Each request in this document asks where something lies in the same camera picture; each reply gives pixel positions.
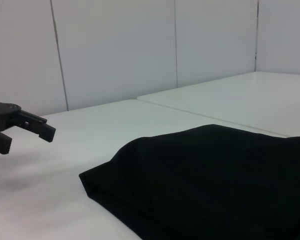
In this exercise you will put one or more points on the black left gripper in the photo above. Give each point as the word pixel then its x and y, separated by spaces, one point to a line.
pixel 1 115

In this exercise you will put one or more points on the black shirt with FREE! print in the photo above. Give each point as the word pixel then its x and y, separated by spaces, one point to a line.
pixel 202 180

